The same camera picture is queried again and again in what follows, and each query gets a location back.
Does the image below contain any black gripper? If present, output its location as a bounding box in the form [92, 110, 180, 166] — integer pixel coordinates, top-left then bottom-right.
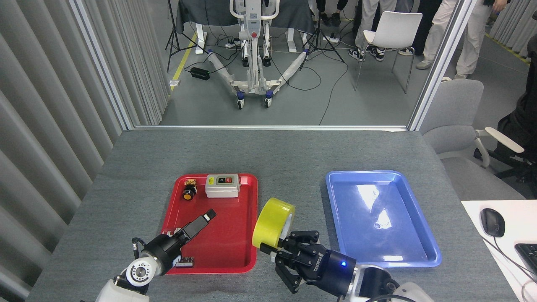
[141, 209, 217, 276]
[259, 229, 358, 299]

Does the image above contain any yellow tape roll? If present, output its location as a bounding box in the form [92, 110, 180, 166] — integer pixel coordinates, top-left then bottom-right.
[252, 197, 295, 251]

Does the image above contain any black yellow push button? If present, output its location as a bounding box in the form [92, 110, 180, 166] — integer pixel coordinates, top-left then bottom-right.
[182, 178, 198, 201]

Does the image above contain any red plastic tray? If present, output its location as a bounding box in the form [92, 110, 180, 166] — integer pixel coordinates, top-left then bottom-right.
[161, 173, 258, 274]

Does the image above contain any blue plastic tray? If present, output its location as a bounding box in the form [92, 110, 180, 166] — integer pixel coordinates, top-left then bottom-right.
[326, 170, 442, 269]

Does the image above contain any white desk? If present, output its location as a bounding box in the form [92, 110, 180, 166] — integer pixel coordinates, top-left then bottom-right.
[461, 200, 537, 302]

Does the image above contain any white stand on wheels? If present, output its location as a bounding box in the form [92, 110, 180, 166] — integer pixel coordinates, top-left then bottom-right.
[208, 0, 309, 110]

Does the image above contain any black tripod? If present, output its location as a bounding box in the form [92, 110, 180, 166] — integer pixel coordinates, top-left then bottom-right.
[300, 0, 347, 71]
[166, 0, 210, 73]

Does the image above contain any black computer mouse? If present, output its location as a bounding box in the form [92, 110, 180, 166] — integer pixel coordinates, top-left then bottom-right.
[480, 208, 506, 238]

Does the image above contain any grey office chair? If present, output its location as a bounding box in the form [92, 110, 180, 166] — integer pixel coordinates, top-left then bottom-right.
[420, 77, 527, 201]

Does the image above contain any table with dark cloth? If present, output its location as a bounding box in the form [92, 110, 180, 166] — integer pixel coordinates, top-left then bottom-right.
[175, 0, 316, 55]

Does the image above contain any black keyboard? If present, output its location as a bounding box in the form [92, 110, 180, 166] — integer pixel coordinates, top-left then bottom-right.
[514, 243, 537, 275]

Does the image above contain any person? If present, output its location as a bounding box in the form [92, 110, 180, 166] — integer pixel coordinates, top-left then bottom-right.
[416, 0, 511, 80]
[399, 0, 438, 57]
[317, 0, 349, 27]
[348, 0, 398, 62]

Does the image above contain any white plastic chair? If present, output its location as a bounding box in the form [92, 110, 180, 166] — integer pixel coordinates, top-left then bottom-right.
[354, 11, 423, 94]

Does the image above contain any black office chair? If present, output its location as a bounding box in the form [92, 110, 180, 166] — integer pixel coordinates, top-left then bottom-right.
[474, 34, 537, 198]

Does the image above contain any grey two-button switch box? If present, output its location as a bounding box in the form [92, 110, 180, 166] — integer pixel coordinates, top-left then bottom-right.
[205, 174, 240, 198]

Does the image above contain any silver horizontal rail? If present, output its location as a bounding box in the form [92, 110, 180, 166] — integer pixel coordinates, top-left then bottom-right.
[133, 124, 410, 133]

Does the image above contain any silver post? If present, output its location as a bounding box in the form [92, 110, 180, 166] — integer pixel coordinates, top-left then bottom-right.
[408, 0, 479, 131]
[69, 0, 137, 130]

